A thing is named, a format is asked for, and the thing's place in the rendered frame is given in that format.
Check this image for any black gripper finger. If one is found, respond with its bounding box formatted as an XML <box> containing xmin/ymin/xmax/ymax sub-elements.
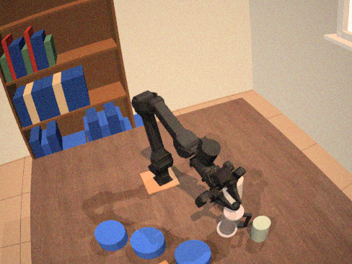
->
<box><xmin>226</xmin><ymin>180</ymin><xmax>242</xmax><ymax>205</ymax></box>
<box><xmin>211</xmin><ymin>191</ymin><xmax>234</xmax><ymax>210</ymax></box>

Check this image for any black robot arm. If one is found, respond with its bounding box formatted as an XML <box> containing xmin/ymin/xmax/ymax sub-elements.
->
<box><xmin>131</xmin><ymin>90</ymin><xmax>234</xmax><ymax>187</ymax></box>

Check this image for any blue short cylinder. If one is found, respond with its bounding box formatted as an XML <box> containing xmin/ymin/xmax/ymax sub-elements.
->
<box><xmin>94</xmin><ymin>220</ymin><xmax>128</xmax><ymax>251</ymax></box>
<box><xmin>130</xmin><ymin>227</ymin><xmax>166</xmax><ymax>260</ymax></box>
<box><xmin>174</xmin><ymin>240</ymin><xmax>211</xmax><ymax>264</ymax></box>

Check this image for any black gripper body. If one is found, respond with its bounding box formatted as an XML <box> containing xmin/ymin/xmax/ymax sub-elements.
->
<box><xmin>195</xmin><ymin>164</ymin><xmax>246</xmax><ymax>208</ymax></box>

